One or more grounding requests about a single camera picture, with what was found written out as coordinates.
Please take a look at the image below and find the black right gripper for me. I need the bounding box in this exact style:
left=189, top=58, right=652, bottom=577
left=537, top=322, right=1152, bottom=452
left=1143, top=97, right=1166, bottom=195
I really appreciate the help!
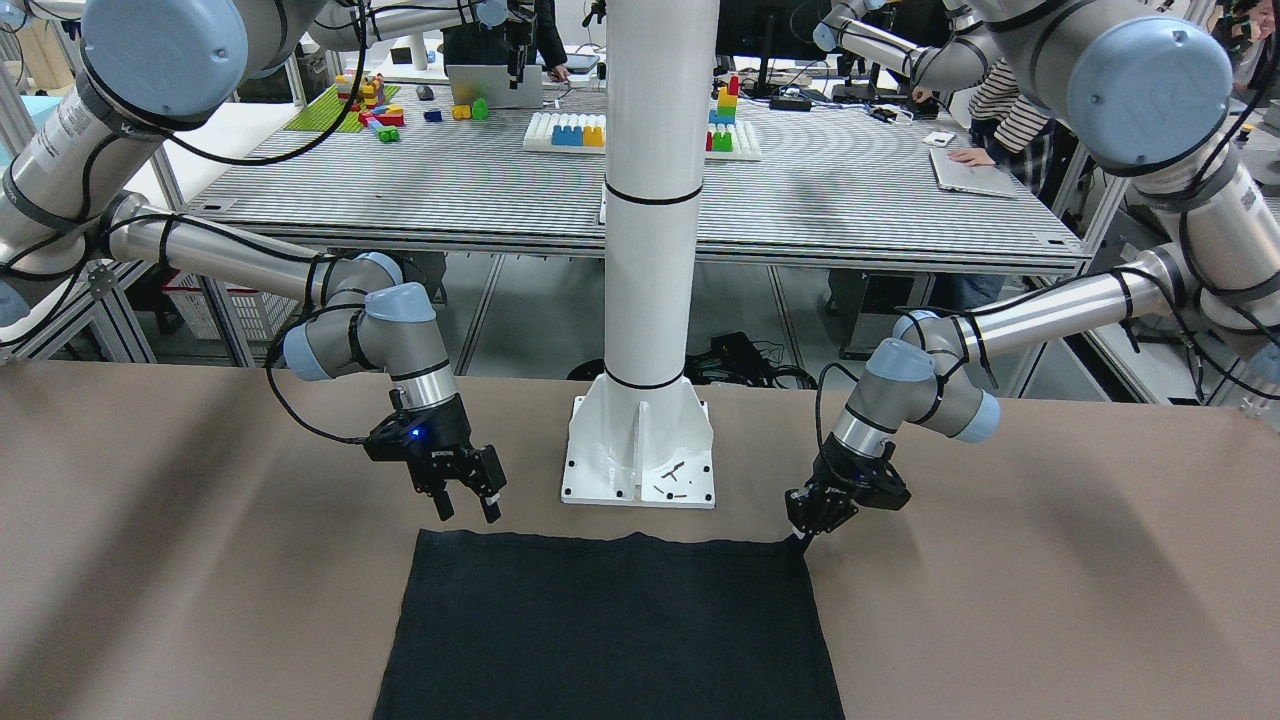
left=362, top=392, right=507, bottom=524

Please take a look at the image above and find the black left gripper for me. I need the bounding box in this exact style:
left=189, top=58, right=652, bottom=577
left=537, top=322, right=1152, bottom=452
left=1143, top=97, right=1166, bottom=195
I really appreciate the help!
left=786, top=436, right=911, bottom=553

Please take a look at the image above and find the black t-shirt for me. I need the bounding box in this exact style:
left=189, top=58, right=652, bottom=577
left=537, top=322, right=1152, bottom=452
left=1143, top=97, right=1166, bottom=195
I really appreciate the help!
left=372, top=530, right=844, bottom=719

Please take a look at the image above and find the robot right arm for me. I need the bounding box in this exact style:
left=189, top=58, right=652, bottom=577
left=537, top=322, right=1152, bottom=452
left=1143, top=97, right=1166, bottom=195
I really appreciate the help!
left=3, top=1, right=534, bottom=523

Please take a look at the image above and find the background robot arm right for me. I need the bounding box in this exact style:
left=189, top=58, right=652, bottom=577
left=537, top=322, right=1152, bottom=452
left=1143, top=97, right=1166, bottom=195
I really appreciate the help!
left=559, top=1, right=938, bottom=533

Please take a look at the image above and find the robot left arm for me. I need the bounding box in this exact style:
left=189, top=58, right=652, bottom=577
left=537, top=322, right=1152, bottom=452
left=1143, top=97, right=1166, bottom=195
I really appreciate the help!
left=785, top=1, right=1277, bottom=544

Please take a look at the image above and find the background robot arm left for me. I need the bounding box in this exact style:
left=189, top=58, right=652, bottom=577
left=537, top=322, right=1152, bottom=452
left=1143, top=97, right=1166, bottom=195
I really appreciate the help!
left=307, top=1, right=911, bottom=544

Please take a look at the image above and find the grey computer box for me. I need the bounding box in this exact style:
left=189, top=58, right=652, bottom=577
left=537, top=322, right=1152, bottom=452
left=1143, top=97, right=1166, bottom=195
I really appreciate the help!
left=826, top=268, right=934, bottom=360

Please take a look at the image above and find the white plastic basket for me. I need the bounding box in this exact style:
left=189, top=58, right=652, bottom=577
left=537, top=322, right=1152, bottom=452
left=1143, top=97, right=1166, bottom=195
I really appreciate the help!
left=161, top=272, right=298, bottom=343

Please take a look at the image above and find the white block tray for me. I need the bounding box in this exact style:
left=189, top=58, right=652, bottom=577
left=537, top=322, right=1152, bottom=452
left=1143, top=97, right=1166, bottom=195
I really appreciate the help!
left=521, top=111, right=764, bottom=161

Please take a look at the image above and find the striped aluminium work table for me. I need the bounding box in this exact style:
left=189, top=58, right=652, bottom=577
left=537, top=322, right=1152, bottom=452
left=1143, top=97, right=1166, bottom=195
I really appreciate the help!
left=175, top=82, right=1093, bottom=398

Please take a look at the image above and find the silver laptop on table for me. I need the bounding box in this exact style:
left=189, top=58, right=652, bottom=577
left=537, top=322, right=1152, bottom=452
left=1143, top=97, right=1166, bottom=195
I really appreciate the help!
left=929, top=149, right=1018, bottom=199

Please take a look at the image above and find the green lego baseplate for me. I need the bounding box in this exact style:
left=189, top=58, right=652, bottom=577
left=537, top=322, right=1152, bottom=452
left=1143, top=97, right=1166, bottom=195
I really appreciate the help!
left=282, top=87, right=366, bottom=133

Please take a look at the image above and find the open laptop in background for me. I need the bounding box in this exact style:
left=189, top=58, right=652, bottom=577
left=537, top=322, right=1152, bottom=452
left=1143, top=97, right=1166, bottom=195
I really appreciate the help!
left=445, top=64, right=544, bottom=109

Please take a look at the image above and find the person in striped shirt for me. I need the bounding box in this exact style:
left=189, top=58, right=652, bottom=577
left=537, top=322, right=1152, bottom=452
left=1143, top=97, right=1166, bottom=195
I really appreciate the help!
left=945, top=58, right=1059, bottom=311

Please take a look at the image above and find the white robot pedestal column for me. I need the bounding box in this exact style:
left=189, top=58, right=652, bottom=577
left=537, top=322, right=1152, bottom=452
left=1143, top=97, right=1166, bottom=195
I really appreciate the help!
left=559, top=1, right=719, bottom=509

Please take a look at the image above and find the black cable pile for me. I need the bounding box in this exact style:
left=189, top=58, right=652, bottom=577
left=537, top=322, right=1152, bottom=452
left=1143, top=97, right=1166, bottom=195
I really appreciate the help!
left=568, top=332, right=820, bottom=391

